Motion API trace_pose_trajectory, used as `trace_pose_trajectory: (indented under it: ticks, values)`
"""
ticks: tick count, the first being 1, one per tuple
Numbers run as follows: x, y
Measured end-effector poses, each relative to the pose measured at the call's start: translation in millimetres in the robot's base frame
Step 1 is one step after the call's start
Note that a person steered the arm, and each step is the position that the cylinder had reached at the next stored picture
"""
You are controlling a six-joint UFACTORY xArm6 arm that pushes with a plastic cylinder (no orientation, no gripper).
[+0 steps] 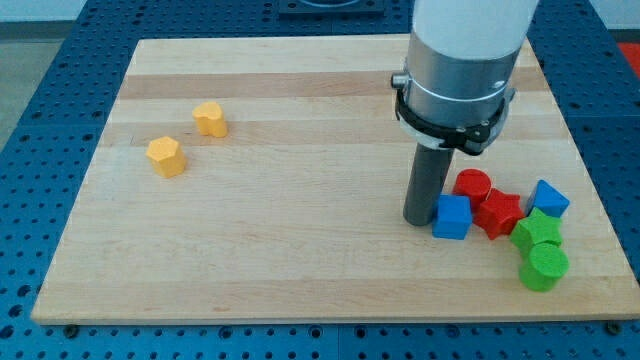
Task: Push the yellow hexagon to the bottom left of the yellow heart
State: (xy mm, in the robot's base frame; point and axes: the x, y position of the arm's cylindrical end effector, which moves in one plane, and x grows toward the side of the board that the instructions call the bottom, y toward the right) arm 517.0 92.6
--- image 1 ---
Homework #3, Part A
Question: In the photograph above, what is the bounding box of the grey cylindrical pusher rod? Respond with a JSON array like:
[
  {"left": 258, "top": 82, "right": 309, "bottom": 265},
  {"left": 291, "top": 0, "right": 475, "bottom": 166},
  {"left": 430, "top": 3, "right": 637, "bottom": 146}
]
[{"left": 403, "top": 144, "right": 453, "bottom": 226}]

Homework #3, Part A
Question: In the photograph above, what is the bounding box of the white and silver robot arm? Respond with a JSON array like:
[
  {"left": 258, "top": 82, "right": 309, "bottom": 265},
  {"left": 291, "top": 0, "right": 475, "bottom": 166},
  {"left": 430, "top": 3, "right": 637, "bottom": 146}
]
[{"left": 390, "top": 0, "right": 539, "bottom": 226}]

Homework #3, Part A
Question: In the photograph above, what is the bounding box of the yellow heart block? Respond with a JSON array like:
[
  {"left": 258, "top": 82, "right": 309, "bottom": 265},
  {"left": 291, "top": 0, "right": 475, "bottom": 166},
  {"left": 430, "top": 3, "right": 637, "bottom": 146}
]
[{"left": 192, "top": 101, "right": 228, "bottom": 138}]

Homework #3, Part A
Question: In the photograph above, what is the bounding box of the yellow hexagon block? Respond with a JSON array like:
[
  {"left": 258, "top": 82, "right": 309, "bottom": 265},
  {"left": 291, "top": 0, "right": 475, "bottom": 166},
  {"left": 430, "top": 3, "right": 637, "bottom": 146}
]
[{"left": 146, "top": 136, "right": 187, "bottom": 178}]

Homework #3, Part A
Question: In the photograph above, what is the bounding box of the red cylinder block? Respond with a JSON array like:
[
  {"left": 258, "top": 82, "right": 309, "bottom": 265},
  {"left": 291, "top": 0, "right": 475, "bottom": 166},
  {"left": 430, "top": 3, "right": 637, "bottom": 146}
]
[{"left": 452, "top": 168, "right": 492, "bottom": 212}]

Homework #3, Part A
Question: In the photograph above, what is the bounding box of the blue cube block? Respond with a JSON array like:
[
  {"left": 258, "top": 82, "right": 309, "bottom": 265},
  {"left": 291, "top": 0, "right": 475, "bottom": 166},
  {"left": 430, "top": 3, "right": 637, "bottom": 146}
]
[{"left": 432, "top": 194, "right": 472, "bottom": 240}]

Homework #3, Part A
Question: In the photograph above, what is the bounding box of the red star block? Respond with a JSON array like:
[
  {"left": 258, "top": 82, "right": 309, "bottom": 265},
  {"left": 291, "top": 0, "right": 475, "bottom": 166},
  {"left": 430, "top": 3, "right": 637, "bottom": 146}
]
[{"left": 473, "top": 188, "right": 525, "bottom": 240}]

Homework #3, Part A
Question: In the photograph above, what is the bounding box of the blue triangle block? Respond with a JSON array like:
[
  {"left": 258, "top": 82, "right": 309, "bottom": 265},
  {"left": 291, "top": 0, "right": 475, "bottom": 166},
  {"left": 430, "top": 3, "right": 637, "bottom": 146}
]
[{"left": 524, "top": 180, "right": 570, "bottom": 218}]

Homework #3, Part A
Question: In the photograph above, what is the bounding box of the green star block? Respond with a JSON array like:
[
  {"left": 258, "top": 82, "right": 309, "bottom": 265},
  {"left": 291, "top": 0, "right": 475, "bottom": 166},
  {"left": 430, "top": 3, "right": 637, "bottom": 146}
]
[{"left": 509, "top": 207, "right": 563, "bottom": 258}]

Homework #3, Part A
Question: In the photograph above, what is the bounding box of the green cylinder block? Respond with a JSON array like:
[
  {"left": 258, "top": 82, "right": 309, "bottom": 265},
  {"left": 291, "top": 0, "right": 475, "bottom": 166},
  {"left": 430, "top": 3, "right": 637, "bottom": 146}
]
[{"left": 519, "top": 243, "right": 570, "bottom": 292}]

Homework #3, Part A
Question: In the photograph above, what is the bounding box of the light wooden board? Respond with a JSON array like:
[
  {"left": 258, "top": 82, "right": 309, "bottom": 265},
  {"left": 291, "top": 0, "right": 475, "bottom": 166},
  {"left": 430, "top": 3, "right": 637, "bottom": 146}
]
[{"left": 31, "top": 34, "right": 639, "bottom": 325}]

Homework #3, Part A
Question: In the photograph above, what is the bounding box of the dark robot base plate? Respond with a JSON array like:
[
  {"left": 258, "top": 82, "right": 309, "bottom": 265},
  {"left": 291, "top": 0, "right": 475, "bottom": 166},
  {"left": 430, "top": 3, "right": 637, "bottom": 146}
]
[{"left": 278, "top": 0, "right": 385, "bottom": 17}]

